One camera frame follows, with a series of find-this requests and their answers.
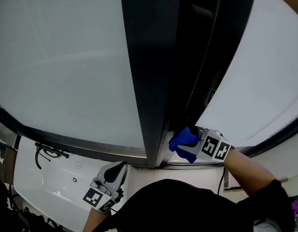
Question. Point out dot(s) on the fixed frosted glass panel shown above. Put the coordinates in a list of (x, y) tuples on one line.
[(62, 64)]

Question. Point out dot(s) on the black door post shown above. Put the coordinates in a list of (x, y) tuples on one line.
[(151, 69)]

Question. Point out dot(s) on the person's black clothing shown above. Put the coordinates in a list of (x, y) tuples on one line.
[(187, 207)]

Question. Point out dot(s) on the wooden side shelf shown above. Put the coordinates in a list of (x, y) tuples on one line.
[(6, 158)]

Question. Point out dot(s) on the person's right forearm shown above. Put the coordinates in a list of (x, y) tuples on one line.
[(248, 170)]

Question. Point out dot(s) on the metal sink drain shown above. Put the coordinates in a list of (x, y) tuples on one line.
[(74, 178)]

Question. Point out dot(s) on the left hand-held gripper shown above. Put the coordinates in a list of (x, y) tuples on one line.
[(108, 190)]

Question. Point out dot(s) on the person's left forearm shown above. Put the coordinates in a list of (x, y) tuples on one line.
[(95, 220)]

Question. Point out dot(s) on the black faucet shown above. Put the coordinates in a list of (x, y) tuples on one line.
[(46, 151)]

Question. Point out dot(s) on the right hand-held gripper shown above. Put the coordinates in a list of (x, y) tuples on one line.
[(212, 145)]

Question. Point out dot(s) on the metal overflow cap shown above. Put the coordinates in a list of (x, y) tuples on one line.
[(78, 166)]

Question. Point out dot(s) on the frosted glass door black frame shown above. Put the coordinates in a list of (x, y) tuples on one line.
[(255, 81)]

